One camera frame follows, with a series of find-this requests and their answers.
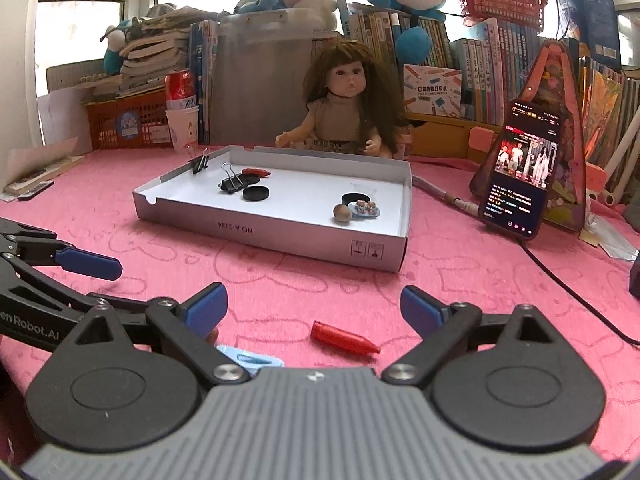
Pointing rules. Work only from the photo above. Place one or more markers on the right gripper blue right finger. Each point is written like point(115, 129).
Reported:
point(424, 314)

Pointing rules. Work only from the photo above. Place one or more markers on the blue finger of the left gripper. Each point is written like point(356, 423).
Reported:
point(80, 261)

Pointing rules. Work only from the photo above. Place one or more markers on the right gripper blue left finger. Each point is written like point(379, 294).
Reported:
point(202, 312)

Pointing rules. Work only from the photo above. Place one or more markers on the red crayon cap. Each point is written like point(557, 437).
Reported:
point(342, 339)
point(258, 172)

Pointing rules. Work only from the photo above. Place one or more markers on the blue bear hair clip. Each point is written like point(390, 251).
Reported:
point(363, 209)

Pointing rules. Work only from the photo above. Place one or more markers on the black round lid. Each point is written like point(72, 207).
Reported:
point(256, 193)

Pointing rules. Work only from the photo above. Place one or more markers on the black round cap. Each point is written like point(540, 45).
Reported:
point(354, 197)

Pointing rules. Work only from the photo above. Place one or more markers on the light blue hair clip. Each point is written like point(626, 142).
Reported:
point(251, 361)

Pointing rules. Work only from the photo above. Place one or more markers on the pink bunny tablecloth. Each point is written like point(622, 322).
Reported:
point(274, 298)

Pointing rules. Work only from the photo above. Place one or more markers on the papers on left sill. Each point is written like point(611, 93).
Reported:
point(27, 167)

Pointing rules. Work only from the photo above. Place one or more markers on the grey cardboard box tray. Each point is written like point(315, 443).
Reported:
point(297, 217)

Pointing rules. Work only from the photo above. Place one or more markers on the brown walnut in tray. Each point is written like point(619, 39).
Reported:
point(342, 213)

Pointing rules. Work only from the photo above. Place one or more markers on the white pen on cloth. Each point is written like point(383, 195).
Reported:
point(446, 197)

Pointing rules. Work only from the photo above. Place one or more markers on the black binder clip in tray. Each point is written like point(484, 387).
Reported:
point(232, 183)

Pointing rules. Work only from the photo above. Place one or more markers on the binder clip on tray edge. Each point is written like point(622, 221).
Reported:
point(198, 157)

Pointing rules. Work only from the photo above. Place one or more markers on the smartphone with lit screen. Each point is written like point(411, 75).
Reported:
point(520, 172)

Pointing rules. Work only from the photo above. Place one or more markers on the red plastic basket left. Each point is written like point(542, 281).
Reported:
point(130, 122)

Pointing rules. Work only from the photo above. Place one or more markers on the white paper cup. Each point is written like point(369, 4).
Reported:
point(183, 127)

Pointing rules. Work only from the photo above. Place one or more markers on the red cola can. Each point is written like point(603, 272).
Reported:
point(180, 90)

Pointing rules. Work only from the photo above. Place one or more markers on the black power adapter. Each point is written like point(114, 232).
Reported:
point(634, 278)

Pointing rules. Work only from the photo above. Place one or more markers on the brown haired baby doll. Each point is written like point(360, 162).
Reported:
point(353, 104)

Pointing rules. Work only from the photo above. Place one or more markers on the colourful pencil box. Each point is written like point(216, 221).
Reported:
point(432, 90)

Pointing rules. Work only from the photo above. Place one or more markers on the stack of books left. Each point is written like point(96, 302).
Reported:
point(166, 40)

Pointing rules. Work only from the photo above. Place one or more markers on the small blue penguin plush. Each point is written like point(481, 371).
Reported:
point(116, 39)

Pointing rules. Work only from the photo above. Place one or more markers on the translucent plastic storage box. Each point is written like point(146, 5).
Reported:
point(261, 62)

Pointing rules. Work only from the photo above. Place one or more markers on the pink triangular phone stand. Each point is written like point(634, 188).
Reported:
point(551, 84)

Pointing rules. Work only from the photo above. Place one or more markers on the row of upright books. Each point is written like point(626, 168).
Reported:
point(494, 62)

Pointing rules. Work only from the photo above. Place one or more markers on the red basket on books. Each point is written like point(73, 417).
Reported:
point(524, 12)

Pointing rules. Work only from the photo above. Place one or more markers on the white pipe lamp frame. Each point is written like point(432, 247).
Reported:
point(630, 142)

